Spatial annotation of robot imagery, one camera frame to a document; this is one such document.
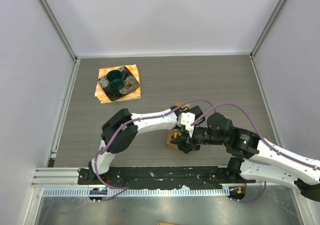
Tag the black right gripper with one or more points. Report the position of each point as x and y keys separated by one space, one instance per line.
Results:
x=186 y=143

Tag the yellow utility knife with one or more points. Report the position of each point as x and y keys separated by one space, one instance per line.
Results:
x=177 y=134

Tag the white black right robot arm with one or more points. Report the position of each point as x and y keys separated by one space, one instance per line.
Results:
x=253 y=157

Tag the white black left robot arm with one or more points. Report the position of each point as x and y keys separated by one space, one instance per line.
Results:
x=121 y=129

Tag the cardboard box on floor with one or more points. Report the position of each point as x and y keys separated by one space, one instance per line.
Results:
x=166 y=223

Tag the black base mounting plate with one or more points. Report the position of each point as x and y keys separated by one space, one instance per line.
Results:
x=162 y=177

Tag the orange checkered cloth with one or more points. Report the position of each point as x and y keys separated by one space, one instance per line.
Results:
x=117 y=85

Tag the black patterned tray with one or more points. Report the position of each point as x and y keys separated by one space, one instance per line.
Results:
x=118 y=83

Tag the dark green round bowl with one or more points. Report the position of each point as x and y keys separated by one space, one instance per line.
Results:
x=116 y=79

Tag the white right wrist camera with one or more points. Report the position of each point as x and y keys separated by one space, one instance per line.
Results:
x=186 y=119

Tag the white slotted cable duct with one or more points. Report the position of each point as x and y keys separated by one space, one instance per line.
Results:
x=95 y=192

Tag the aluminium frame rail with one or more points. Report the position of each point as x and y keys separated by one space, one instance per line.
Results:
x=55 y=177

